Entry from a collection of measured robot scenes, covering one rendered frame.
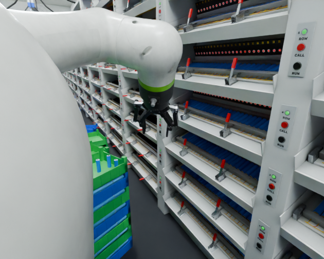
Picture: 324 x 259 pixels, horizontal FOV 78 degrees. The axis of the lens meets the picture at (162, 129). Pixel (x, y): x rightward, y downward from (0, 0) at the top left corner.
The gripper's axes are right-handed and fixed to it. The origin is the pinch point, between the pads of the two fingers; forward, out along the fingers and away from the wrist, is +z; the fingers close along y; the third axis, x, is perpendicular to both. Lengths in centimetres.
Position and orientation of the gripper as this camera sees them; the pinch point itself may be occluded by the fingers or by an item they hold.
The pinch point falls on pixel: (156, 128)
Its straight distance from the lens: 73.1
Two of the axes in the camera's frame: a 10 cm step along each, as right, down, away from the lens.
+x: 1.3, -8.7, 4.8
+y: 9.9, 1.3, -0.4
